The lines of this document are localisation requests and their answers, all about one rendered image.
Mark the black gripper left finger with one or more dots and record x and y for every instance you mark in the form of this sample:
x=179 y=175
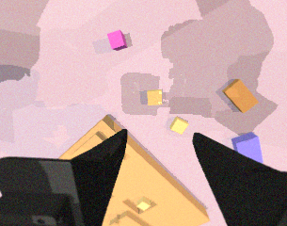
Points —
x=87 y=179

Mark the small pink block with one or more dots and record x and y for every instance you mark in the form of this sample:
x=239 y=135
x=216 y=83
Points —
x=117 y=40

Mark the pale yellow block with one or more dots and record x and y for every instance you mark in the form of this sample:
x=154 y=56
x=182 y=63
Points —
x=154 y=97
x=178 y=125
x=143 y=203

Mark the purple block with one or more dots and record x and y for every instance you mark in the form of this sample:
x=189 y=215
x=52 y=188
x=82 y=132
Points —
x=248 y=145

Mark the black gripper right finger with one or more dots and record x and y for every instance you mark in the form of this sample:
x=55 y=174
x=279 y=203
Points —
x=247 y=192

